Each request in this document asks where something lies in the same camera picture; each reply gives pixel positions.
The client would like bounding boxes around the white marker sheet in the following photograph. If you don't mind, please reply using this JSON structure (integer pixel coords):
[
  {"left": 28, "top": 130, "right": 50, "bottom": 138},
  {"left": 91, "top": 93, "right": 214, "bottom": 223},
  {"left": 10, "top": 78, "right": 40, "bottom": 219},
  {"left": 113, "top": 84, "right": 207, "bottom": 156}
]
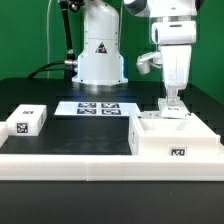
[{"left": 55, "top": 101, "right": 140, "bottom": 117}]

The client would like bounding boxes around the black cable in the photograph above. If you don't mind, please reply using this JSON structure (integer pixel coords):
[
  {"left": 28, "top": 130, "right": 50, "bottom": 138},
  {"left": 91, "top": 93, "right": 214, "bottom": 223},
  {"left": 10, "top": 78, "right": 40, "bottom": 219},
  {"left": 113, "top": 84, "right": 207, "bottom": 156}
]
[{"left": 27, "top": 61, "right": 73, "bottom": 80}]

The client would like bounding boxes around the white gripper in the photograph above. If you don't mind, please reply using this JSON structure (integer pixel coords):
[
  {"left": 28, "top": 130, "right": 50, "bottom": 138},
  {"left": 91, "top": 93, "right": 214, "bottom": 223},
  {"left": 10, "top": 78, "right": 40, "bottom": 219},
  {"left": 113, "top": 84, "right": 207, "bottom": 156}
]
[{"left": 151, "top": 21, "right": 196, "bottom": 105}]

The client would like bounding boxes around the white fence frame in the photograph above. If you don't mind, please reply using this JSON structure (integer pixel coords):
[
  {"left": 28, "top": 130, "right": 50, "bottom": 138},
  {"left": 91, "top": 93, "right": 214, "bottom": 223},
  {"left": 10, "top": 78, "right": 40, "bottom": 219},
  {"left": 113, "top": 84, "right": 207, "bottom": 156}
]
[{"left": 0, "top": 120, "right": 224, "bottom": 183}]

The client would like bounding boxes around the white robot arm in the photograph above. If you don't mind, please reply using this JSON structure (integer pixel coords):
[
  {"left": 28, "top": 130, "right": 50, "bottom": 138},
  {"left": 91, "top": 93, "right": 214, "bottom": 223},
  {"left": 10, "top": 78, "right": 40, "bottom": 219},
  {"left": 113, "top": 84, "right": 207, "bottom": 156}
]
[{"left": 74, "top": 0, "right": 203, "bottom": 105}]

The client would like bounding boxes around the white cabinet body box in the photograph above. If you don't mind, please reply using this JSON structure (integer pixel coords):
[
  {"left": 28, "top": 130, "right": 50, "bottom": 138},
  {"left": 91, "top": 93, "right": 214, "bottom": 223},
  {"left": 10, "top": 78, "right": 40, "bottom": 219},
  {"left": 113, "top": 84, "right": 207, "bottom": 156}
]
[{"left": 128, "top": 114, "right": 222, "bottom": 158}]

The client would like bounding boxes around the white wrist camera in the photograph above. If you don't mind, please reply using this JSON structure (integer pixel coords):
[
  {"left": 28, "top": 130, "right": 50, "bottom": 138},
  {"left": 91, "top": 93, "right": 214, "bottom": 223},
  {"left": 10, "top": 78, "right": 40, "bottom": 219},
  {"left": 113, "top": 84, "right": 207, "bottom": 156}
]
[{"left": 136, "top": 51, "right": 162, "bottom": 75}]

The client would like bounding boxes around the white cabinet top block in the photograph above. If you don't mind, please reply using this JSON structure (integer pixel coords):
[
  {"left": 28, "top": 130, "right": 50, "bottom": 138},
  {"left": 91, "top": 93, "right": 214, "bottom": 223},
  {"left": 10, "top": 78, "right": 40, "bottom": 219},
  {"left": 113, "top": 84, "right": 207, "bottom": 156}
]
[{"left": 6, "top": 104, "right": 47, "bottom": 136}]

